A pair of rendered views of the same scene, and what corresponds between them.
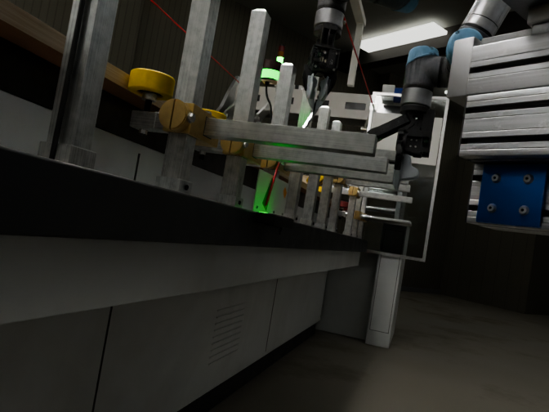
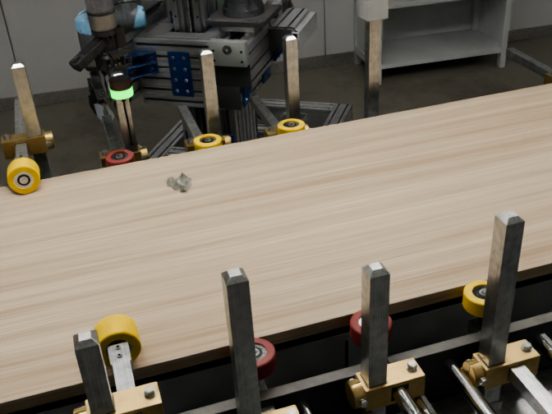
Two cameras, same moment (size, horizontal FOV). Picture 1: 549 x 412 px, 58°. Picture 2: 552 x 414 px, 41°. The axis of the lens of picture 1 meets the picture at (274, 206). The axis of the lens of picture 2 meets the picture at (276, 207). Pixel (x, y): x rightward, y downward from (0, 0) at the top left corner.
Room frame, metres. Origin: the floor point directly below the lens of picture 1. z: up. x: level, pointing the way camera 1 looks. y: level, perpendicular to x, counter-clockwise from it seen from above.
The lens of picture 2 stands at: (2.00, 1.86, 1.81)
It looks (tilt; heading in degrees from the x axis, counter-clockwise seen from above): 31 degrees down; 237
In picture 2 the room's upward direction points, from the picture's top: 4 degrees counter-clockwise
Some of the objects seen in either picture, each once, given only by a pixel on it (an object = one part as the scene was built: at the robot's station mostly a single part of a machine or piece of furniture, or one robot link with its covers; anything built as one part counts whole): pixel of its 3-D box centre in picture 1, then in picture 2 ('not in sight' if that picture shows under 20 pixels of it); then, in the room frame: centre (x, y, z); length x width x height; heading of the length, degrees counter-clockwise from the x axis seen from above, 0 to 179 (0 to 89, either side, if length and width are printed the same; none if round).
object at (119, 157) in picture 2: not in sight; (122, 172); (1.37, 0.11, 0.85); 0.08 x 0.08 x 0.11
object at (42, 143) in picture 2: not in sight; (28, 143); (1.56, -0.06, 0.94); 0.13 x 0.06 x 0.05; 163
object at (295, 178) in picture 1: (301, 146); (37, 144); (1.54, -0.05, 0.94); 0.03 x 0.03 x 0.48; 73
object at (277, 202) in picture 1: (272, 196); not in sight; (1.27, 0.01, 0.75); 0.26 x 0.01 x 0.10; 163
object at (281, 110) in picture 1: (274, 152); (131, 150); (1.30, 0.02, 0.87); 0.03 x 0.03 x 0.48; 73
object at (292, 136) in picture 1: (246, 133); (272, 124); (0.84, 0.07, 0.82); 0.43 x 0.03 x 0.04; 73
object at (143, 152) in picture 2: (274, 162); (124, 158); (1.33, 0.02, 0.84); 0.13 x 0.06 x 0.05; 163
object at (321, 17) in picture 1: (330, 23); (102, 20); (1.29, -0.07, 1.23); 0.08 x 0.08 x 0.05
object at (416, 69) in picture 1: (421, 70); (89, 32); (1.24, -0.31, 1.12); 0.09 x 0.08 x 0.11; 71
